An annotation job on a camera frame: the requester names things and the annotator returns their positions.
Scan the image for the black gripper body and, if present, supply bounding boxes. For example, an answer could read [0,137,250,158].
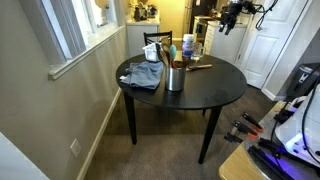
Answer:
[220,1,243,25]

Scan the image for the two-tone wooden spoon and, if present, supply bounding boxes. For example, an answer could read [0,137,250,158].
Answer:
[185,63,213,72]

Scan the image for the shiny metal bucket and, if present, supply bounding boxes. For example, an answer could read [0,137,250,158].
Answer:
[165,66,187,92]

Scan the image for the white kitchen cabinet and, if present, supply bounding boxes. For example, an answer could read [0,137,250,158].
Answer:
[203,19,248,65]

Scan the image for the clear glass mug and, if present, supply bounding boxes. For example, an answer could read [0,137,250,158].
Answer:
[192,42,205,63]

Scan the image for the plastic bottle blue label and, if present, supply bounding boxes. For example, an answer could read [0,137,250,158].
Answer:
[181,33,195,60]

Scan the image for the white panel door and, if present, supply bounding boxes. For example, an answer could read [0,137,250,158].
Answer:
[239,0,309,90]

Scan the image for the teal silicone spatula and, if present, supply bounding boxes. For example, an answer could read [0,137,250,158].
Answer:
[169,44,178,65]

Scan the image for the slotted wooden spatula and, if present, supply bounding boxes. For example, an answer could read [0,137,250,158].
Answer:
[162,45,172,67]

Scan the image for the black wooden chair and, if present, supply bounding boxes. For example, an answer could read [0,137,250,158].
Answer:
[143,30,174,48]

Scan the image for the black kitchen utensil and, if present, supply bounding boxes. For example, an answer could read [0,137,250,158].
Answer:
[154,42,168,67]

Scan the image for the white plastic container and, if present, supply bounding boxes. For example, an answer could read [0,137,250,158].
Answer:
[142,42,162,63]

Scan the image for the white low cabinet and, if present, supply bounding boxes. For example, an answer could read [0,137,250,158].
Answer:
[125,18,161,58]

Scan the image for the black coffee maker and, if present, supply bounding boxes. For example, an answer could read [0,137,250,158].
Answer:
[133,2,150,23]

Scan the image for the black floor appliance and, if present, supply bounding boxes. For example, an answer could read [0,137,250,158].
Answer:
[285,62,320,102]

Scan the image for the blue cloth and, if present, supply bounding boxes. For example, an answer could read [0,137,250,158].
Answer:
[119,60,165,90]

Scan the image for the orange tipped black clamp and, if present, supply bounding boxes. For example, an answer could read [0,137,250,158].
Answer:
[231,120,260,140]
[241,111,265,133]

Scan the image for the small black clamp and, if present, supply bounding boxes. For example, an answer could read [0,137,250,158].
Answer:
[223,132,245,145]

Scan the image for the light wooden workbench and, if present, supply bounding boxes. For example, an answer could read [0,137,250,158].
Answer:
[218,99,320,180]

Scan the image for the white framed window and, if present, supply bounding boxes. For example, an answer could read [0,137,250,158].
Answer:
[18,0,127,81]

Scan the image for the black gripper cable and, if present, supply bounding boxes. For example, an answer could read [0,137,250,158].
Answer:
[242,0,280,32]

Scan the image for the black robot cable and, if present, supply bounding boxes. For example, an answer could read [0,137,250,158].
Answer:
[301,74,320,165]

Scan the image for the white wall outlet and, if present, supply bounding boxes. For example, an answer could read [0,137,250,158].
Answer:
[69,137,82,158]

